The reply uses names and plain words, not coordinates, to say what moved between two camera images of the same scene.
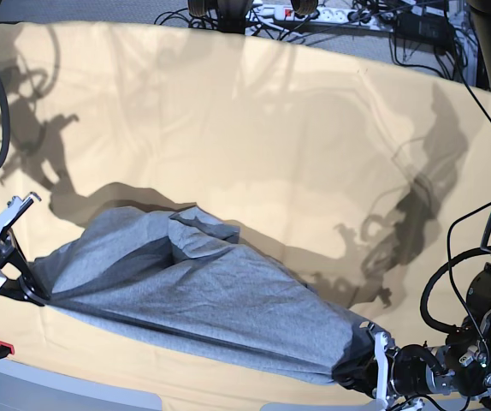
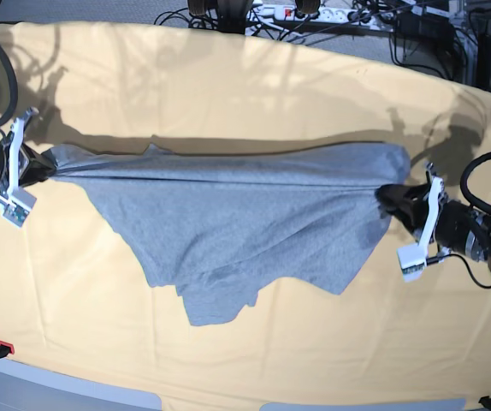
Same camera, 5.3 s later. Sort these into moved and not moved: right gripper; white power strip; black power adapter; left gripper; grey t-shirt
Moved: right gripper; left gripper; grey t-shirt
Not moved: black power adapter; white power strip
